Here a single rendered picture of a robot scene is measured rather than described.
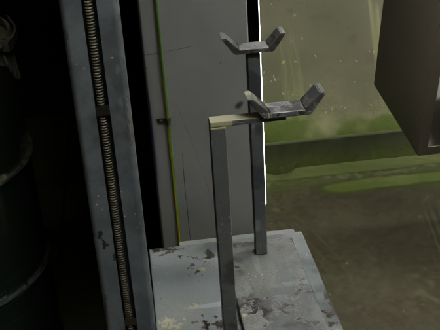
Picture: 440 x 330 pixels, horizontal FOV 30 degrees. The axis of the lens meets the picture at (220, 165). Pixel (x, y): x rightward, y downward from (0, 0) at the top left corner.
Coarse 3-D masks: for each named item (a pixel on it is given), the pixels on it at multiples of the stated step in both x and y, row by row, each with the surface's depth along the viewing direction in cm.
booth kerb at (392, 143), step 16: (272, 144) 292; (288, 144) 293; (304, 144) 294; (320, 144) 294; (336, 144) 295; (352, 144) 296; (368, 144) 297; (384, 144) 298; (400, 144) 299; (272, 160) 295; (288, 160) 296; (304, 160) 296; (320, 160) 297; (336, 160) 298; (352, 160) 299
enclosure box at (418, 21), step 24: (384, 0) 222; (408, 0) 205; (432, 0) 191; (384, 24) 224; (408, 24) 208; (432, 24) 193; (384, 48) 227; (408, 48) 210; (432, 48) 194; (384, 72) 229; (408, 72) 212; (432, 72) 197; (384, 96) 232; (408, 96) 214; (432, 96) 202; (408, 120) 216; (432, 120) 225; (432, 144) 216
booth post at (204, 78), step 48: (144, 0) 134; (192, 0) 135; (240, 0) 136; (144, 48) 137; (192, 48) 138; (192, 96) 142; (240, 96) 143; (192, 144) 146; (240, 144) 147; (192, 192) 150; (240, 192) 152
